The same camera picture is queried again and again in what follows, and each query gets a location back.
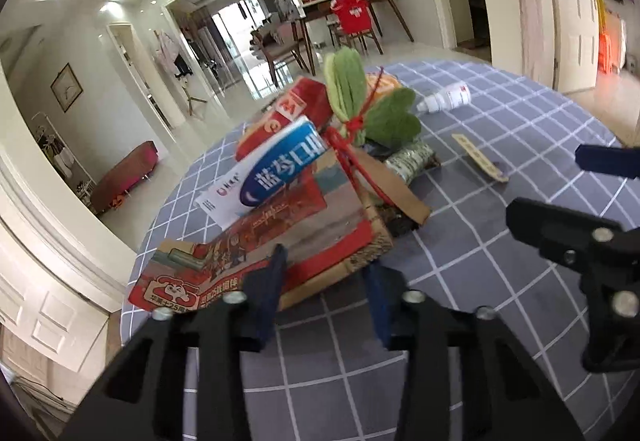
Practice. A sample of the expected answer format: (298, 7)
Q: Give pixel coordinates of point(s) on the silver green wrapper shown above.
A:
(410, 158)

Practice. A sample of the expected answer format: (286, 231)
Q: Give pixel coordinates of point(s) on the orange hanging cloth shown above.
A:
(607, 41)

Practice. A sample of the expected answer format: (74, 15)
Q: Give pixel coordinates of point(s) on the red shirt chair cover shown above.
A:
(351, 13)

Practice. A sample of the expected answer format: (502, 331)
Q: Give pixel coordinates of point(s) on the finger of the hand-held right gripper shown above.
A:
(550, 228)
(610, 160)

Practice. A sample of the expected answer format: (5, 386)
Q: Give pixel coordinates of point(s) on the maroon bench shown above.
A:
(125, 176)

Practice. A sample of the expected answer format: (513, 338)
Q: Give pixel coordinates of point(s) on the dark wrapper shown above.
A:
(400, 223)

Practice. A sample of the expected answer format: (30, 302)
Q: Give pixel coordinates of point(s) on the coat stand with clothes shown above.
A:
(167, 53)

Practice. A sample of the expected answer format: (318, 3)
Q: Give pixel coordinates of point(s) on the orange packet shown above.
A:
(387, 83)

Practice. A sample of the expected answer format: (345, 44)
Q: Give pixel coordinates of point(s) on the small white bottle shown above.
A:
(450, 97)

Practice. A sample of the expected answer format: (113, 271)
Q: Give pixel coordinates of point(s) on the wooden dining chair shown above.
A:
(367, 41)

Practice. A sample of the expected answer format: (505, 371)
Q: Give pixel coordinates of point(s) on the red packet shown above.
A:
(255, 137)

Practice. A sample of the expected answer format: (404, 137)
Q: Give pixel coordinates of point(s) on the wooden chair with cushion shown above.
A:
(280, 41)

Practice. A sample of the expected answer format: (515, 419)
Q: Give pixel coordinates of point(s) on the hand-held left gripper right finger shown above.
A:
(380, 308)

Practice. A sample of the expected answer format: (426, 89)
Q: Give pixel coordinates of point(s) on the wooden dining table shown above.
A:
(307, 41)

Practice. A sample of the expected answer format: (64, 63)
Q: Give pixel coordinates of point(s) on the framed wall picture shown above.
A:
(66, 87)

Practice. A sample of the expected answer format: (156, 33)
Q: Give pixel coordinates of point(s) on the red printed paper bag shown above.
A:
(310, 226)

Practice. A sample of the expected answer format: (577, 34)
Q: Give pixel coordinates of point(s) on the green leaf ornament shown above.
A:
(395, 121)

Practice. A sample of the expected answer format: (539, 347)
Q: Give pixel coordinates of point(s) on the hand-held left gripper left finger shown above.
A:
(265, 301)

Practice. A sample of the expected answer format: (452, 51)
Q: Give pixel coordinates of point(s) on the white panelled door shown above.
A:
(570, 11)
(45, 311)

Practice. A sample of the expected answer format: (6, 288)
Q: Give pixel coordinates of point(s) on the grey checked tablecloth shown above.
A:
(500, 321)

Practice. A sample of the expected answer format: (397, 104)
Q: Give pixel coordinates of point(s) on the blue white medicine box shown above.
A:
(280, 166)

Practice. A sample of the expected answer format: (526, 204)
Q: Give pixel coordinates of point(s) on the white shoe rack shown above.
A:
(62, 156)

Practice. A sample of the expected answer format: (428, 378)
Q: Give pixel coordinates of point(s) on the recessed ceiling light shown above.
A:
(104, 7)

